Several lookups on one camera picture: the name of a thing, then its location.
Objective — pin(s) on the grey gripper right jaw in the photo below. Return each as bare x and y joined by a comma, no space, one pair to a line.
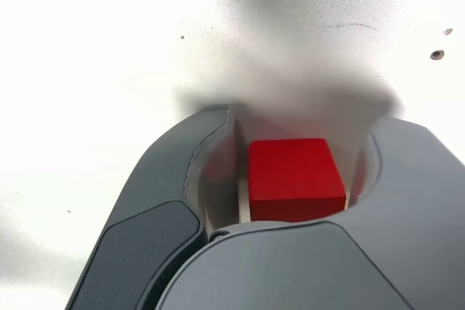
309,270

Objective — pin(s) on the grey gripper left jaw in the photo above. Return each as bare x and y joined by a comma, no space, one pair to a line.
145,215

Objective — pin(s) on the red cube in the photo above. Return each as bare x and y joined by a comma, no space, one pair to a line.
294,179

